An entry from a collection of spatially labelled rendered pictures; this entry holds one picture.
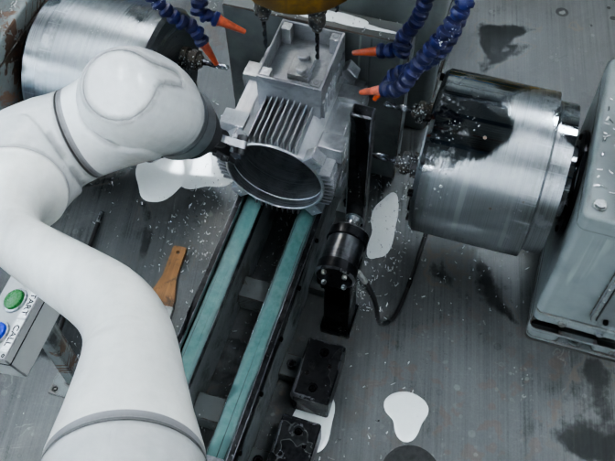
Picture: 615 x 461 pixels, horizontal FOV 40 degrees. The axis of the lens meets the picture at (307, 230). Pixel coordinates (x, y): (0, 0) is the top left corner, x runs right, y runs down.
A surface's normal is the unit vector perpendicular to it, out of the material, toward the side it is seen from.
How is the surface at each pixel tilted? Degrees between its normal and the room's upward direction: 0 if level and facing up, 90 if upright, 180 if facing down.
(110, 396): 33
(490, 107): 2
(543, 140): 17
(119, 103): 41
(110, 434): 27
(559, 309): 90
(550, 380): 0
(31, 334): 69
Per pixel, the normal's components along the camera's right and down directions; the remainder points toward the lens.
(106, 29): -0.06, -0.39
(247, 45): -0.30, 0.81
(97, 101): -0.22, 0.01
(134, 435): 0.25, -0.84
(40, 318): 0.89, 0.04
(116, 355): -0.08, -0.88
